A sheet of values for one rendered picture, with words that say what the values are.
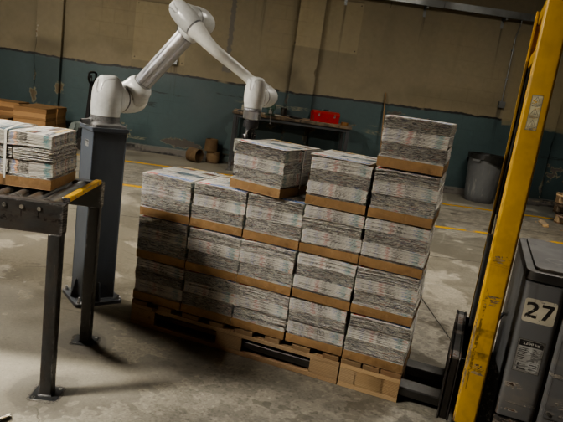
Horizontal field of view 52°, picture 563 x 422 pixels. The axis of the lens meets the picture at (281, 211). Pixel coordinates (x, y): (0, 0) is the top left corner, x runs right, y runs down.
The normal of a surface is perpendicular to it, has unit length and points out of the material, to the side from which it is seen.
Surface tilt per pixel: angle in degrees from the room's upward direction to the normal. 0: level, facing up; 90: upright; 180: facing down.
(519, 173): 90
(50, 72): 90
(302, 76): 90
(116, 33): 90
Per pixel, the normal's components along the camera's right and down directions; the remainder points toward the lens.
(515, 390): -0.33, 0.15
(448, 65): 0.02, 0.22
